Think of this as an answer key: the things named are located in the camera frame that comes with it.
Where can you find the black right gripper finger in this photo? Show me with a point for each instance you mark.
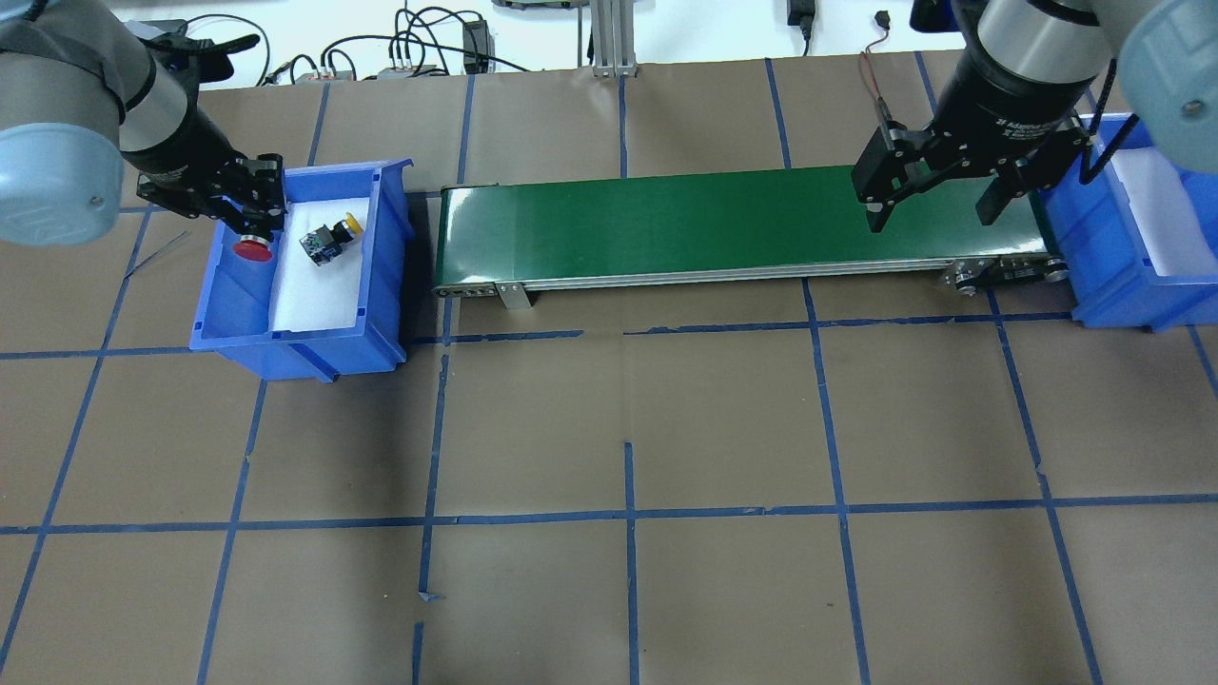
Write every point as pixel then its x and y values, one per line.
pixel 891 169
pixel 1043 170

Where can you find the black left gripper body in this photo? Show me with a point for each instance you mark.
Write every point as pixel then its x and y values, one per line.
pixel 187 149

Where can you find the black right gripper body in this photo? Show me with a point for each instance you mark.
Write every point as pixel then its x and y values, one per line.
pixel 1001 105

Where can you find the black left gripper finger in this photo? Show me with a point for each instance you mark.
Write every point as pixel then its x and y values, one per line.
pixel 244 222
pixel 265 207

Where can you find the red mushroom push button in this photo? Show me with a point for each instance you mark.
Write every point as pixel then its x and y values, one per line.
pixel 254 248

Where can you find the yellow mushroom push button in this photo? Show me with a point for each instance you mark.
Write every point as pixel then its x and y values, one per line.
pixel 326 243

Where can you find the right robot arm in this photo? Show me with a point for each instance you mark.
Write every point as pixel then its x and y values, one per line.
pixel 1009 113

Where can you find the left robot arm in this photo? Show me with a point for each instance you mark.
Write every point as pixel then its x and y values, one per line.
pixel 86 95

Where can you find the right blue plastic bin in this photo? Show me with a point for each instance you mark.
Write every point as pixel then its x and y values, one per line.
pixel 1110 272

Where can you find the blue plastic bin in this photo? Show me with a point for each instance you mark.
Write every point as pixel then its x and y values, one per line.
pixel 1110 272
pixel 231 318

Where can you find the left blue plastic bin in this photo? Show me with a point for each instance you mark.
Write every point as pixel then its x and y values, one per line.
pixel 231 318

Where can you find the white foam pad left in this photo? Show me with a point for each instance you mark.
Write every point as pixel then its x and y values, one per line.
pixel 304 296

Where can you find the white foam pad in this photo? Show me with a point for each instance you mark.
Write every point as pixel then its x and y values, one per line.
pixel 304 296
pixel 1167 222

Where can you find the white foam pad right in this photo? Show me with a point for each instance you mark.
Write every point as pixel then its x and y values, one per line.
pixel 1167 222

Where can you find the green conveyor belt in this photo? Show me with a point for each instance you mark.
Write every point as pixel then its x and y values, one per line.
pixel 508 241

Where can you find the black power adapter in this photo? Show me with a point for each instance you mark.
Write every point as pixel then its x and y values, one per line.
pixel 477 47

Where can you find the aluminium profile post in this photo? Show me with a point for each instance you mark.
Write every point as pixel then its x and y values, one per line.
pixel 613 39

